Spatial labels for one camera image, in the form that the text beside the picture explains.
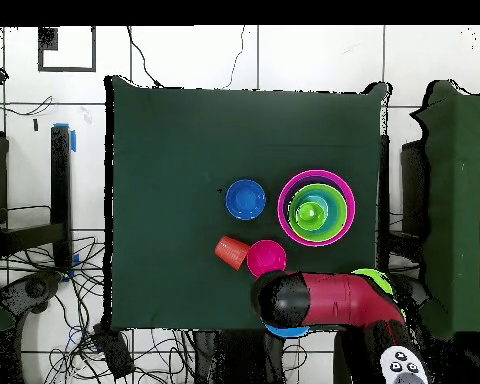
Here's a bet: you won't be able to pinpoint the turquoise bowl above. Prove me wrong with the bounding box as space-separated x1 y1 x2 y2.
293 191 339 237

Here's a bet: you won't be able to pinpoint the black post stand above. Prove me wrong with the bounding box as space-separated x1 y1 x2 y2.
0 125 73 269

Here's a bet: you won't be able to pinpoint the lime green large bowl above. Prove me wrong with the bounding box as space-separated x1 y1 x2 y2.
351 268 406 319
288 183 349 243

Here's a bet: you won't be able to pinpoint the black stand base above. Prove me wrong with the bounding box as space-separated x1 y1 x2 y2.
0 271 61 315
395 273 429 309

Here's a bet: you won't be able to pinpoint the tangled floor cables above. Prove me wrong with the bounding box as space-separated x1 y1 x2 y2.
0 235 197 384

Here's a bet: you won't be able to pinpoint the thin black floor cable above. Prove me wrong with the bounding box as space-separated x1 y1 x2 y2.
222 25 246 90
126 25 164 88

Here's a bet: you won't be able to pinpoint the blue tape strip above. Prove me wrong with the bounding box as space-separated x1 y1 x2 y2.
53 122 78 153

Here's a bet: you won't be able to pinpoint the black floor box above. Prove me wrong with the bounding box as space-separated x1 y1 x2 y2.
93 323 136 380

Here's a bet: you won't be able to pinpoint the black square floor frame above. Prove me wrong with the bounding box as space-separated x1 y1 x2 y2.
37 25 97 73

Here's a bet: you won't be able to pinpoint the dark green table cloth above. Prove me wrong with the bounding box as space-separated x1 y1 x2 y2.
104 75 391 335

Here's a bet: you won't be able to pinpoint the pink large bowl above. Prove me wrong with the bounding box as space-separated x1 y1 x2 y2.
276 168 357 248

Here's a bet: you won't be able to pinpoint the orange cup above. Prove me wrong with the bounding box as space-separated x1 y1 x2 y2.
213 235 252 272

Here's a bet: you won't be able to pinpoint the dark blue small bowl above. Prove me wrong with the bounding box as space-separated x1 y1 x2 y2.
224 178 267 222

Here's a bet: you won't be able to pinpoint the lime green small cup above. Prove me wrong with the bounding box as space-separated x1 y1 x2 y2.
294 200 326 232

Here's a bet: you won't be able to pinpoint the red small bowl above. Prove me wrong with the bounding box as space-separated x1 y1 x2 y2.
246 239 288 279

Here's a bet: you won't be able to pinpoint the purple shallow bowl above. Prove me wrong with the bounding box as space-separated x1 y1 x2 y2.
282 175 353 241

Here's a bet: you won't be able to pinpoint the blue large bowl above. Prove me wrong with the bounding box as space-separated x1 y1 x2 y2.
263 324 311 339

